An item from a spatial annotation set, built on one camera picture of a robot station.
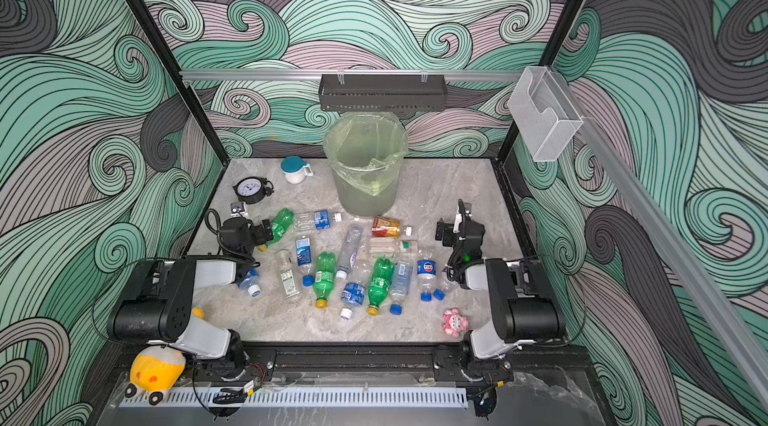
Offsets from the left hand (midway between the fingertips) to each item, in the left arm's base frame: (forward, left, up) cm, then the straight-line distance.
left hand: (250, 219), depth 94 cm
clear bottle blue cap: (-19, -48, -2) cm, 52 cm away
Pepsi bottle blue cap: (-16, -55, -1) cm, 58 cm away
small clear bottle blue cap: (-18, -61, -4) cm, 63 cm away
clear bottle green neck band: (-5, -44, -5) cm, 45 cm away
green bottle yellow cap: (-18, -42, -1) cm, 46 cm away
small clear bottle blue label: (-22, -35, 0) cm, 42 cm away
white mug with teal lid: (+22, -10, 0) cm, 24 cm away
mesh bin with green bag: (+23, -36, +9) cm, 44 cm away
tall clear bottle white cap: (-7, -32, -6) cm, 33 cm away
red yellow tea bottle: (-1, -44, -2) cm, 44 cm away
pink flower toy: (-29, -62, -1) cm, 68 cm away
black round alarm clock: (+15, +5, -4) cm, 17 cm away
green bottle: (0, -9, -2) cm, 9 cm away
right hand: (+1, -67, +1) cm, 67 cm away
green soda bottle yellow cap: (-18, -26, -1) cm, 32 cm away
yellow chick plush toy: (-42, +9, +1) cm, 43 cm away
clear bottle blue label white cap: (+1, -21, -1) cm, 21 cm away
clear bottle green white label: (-19, -16, -2) cm, 24 cm away
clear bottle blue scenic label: (-11, -19, -1) cm, 22 cm away
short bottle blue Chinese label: (-20, -5, -3) cm, 20 cm away
